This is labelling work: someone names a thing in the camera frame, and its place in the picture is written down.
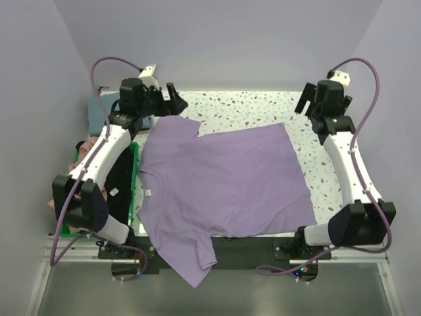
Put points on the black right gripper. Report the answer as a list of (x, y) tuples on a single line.
[(308, 95)]

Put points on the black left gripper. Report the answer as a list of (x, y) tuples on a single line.
[(177, 105)]

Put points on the purple t-shirt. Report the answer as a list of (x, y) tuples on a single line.
[(232, 184)]

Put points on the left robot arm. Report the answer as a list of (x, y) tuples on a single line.
[(122, 125)]

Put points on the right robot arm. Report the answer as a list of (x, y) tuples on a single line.
[(365, 217)]

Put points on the folded blue t-shirt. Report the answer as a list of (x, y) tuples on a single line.
[(95, 116)]

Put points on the black t-shirt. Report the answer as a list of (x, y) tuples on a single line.
[(118, 186)]

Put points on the green plastic bin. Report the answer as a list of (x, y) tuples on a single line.
[(133, 184)]

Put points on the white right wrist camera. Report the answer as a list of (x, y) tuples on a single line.
[(339, 76)]

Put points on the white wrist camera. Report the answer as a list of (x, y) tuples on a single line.
[(147, 76), (339, 76)]

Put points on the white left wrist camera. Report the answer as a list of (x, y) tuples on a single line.
[(147, 76)]

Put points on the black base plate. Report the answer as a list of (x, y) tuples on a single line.
[(231, 253)]

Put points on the aluminium frame rail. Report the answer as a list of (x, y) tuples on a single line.
[(85, 250)]

